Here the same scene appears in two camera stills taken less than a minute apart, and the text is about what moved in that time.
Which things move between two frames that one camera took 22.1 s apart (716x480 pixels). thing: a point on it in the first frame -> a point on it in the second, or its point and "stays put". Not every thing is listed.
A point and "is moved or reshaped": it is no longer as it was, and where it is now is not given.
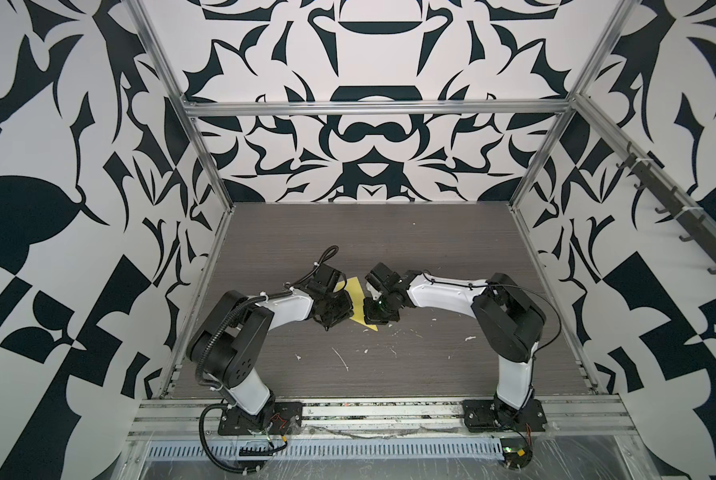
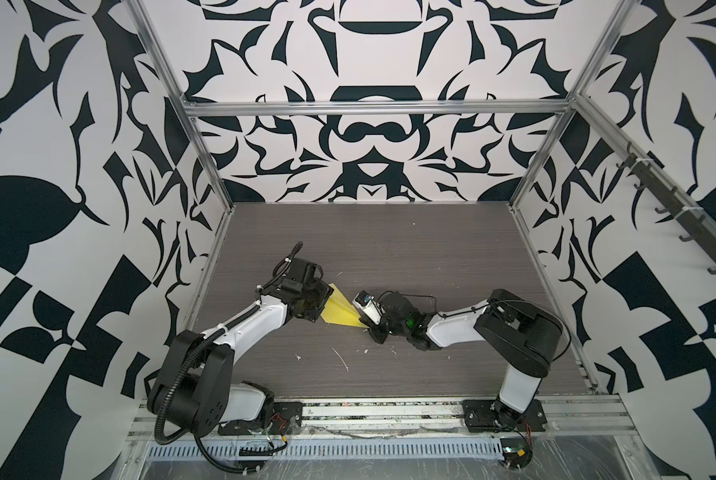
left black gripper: [347, 309] -> [325, 290]
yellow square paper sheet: [353, 286] is moved or reshaped
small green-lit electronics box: [516, 452] stays put
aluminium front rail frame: [198, 416] stays put
